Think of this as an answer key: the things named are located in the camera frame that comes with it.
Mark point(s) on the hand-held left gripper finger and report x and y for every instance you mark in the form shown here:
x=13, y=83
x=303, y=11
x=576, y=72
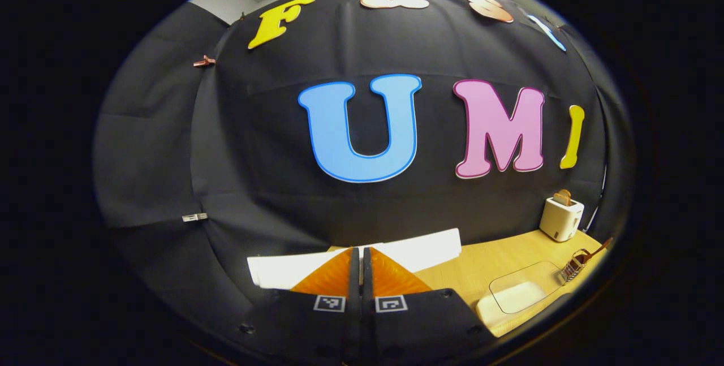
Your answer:
x=367, y=298
x=354, y=298

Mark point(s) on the white rice cooker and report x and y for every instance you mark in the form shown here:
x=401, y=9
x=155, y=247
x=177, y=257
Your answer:
x=418, y=253

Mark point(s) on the brown wooden spoon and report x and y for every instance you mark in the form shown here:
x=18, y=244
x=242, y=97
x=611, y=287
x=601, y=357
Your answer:
x=597, y=252

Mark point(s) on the clear plastic container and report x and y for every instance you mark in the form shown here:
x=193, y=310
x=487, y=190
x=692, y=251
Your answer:
x=531, y=278

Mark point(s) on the black backdrop cloth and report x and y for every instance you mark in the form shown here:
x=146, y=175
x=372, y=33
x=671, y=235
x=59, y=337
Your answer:
x=271, y=145

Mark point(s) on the silver cloth clip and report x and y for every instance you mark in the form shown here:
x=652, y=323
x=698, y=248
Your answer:
x=194, y=217

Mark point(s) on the white toaster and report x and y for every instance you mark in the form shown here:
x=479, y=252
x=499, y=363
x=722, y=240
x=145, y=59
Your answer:
x=560, y=222

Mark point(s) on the toasted bread slice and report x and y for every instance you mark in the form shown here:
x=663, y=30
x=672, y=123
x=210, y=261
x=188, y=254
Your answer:
x=563, y=197

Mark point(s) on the copper cloth clip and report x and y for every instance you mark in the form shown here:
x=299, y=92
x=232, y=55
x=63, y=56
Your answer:
x=203, y=61

